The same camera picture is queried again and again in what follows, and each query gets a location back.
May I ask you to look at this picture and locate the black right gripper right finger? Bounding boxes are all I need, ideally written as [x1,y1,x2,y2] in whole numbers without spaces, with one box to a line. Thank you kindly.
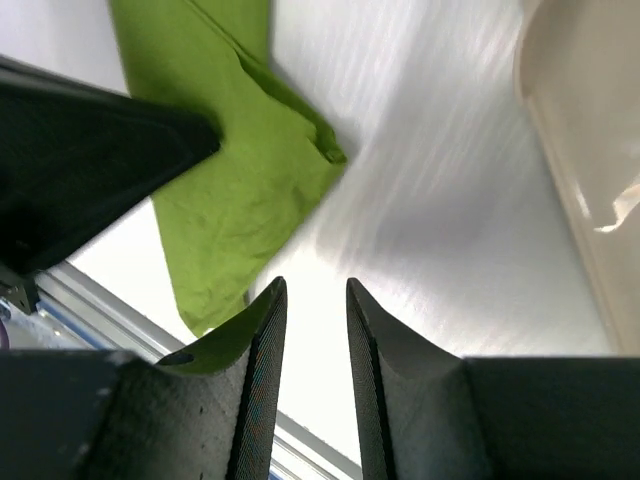
[346,278,639,479]

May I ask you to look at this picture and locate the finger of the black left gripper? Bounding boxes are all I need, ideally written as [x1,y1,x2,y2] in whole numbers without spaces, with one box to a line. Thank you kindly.
[1,80,220,275]

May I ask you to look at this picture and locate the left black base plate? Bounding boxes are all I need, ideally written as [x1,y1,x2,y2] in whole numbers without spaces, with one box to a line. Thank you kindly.
[1,272,40,315]

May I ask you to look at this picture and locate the aluminium front rail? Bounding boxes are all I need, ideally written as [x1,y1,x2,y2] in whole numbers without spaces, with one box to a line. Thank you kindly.
[36,262,362,479]

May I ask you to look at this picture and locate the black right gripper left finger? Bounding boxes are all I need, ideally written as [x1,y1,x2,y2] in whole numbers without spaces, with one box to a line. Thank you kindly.
[1,277,287,479]

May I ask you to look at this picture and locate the green paper napkin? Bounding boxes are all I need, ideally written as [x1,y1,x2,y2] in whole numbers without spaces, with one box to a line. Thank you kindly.
[110,1,347,336]

